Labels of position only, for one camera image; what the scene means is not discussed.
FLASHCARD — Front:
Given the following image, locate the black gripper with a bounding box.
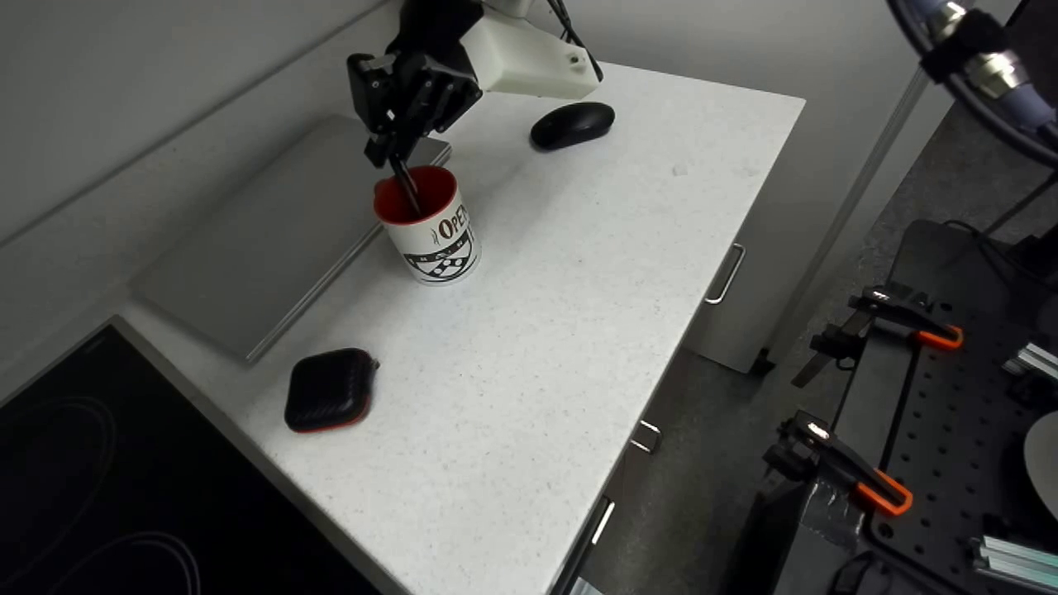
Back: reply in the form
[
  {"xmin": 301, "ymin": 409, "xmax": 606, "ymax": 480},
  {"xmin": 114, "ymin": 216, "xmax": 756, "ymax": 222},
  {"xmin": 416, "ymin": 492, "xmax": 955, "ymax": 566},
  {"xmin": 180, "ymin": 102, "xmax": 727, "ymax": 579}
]
[{"xmin": 344, "ymin": 0, "xmax": 490, "ymax": 172}]

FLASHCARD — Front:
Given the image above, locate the black pen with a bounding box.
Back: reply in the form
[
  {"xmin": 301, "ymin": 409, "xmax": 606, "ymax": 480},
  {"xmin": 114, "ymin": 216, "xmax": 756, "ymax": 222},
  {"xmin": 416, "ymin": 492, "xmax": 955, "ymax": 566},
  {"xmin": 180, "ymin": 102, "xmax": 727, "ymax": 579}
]
[{"xmin": 390, "ymin": 160, "xmax": 430, "ymax": 219}]

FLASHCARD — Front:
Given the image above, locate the white mug with black print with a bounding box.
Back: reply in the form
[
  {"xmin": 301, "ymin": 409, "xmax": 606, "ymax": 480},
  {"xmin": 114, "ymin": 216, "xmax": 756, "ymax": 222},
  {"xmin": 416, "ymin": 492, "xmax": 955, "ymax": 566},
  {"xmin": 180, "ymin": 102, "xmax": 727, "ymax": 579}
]
[{"xmin": 369, "ymin": 163, "xmax": 482, "ymax": 285}]

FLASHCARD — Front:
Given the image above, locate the black computer mouse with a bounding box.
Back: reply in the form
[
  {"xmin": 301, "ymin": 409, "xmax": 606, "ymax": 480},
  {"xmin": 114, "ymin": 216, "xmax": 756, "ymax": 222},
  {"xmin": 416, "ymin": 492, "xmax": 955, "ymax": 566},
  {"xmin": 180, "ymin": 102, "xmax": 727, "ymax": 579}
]
[{"xmin": 526, "ymin": 98, "xmax": 617, "ymax": 155}]

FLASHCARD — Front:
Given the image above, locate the grey closed laptop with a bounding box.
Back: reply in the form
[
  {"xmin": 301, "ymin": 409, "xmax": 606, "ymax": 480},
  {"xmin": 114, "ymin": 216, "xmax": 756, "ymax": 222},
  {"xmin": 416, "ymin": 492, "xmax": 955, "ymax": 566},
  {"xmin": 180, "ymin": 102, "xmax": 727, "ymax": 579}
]
[{"xmin": 128, "ymin": 113, "xmax": 452, "ymax": 366}]

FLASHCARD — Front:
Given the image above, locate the white base cabinet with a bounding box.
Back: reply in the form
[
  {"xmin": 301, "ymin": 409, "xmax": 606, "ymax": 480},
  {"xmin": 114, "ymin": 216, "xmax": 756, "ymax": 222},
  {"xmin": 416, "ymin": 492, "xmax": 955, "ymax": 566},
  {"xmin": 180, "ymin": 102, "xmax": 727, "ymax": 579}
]
[{"xmin": 550, "ymin": 78, "xmax": 939, "ymax": 595}]

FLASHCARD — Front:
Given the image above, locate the black glass cooktop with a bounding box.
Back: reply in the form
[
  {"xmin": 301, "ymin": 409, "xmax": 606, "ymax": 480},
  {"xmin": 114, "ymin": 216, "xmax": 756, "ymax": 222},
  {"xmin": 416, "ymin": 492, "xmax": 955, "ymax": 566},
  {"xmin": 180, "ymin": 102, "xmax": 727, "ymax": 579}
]
[{"xmin": 0, "ymin": 321, "xmax": 383, "ymax": 595}]

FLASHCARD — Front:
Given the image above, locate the black perforated board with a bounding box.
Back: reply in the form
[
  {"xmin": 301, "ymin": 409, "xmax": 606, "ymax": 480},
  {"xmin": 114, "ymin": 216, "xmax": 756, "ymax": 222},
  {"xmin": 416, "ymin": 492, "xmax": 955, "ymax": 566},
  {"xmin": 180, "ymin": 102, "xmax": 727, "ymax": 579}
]
[{"xmin": 756, "ymin": 216, "xmax": 1058, "ymax": 595}]

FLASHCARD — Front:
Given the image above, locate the aluminium profile bar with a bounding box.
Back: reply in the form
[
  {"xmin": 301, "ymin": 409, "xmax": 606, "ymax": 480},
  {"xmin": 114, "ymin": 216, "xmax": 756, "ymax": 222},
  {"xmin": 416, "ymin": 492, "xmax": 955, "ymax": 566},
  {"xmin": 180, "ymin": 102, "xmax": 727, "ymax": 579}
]
[
  {"xmin": 969, "ymin": 532, "xmax": 1058, "ymax": 589},
  {"xmin": 1003, "ymin": 341, "xmax": 1058, "ymax": 387}
]

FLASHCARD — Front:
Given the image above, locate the white round disc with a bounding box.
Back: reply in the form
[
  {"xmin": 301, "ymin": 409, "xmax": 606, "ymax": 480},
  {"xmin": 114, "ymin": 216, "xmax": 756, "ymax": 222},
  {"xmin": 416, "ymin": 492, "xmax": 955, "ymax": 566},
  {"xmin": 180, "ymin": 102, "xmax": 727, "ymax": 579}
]
[{"xmin": 1021, "ymin": 406, "xmax": 1058, "ymax": 522}]

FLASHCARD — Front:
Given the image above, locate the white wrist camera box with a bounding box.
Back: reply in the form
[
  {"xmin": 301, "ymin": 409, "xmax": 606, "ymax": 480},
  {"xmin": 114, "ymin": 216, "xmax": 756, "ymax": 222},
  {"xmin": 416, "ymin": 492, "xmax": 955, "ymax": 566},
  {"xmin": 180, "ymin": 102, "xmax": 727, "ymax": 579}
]
[{"xmin": 460, "ymin": 7, "xmax": 601, "ymax": 98}]

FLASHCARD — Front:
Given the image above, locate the silver cabinet handle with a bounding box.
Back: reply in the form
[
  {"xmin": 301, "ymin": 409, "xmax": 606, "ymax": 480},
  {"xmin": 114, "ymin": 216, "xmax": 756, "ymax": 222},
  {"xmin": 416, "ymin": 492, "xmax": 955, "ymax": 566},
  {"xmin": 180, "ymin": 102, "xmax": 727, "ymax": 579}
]
[
  {"xmin": 627, "ymin": 415, "xmax": 666, "ymax": 457},
  {"xmin": 585, "ymin": 501, "xmax": 621, "ymax": 548},
  {"xmin": 700, "ymin": 243, "xmax": 752, "ymax": 310}
]

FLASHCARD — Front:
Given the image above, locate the black clamp with orange handle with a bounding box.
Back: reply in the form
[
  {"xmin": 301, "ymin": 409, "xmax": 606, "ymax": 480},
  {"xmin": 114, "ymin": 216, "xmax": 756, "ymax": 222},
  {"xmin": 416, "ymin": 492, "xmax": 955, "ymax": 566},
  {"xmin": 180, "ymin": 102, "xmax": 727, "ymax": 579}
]
[
  {"xmin": 789, "ymin": 282, "xmax": 969, "ymax": 392},
  {"xmin": 761, "ymin": 409, "xmax": 920, "ymax": 522}
]

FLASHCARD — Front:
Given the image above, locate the curved hose with black strap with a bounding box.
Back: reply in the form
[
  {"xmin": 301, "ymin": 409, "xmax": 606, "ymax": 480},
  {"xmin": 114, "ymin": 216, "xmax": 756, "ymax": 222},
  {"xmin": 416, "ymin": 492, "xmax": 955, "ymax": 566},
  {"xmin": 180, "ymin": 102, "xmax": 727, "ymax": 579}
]
[{"xmin": 882, "ymin": 0, "xmax": 1058, "ymax": 172}]

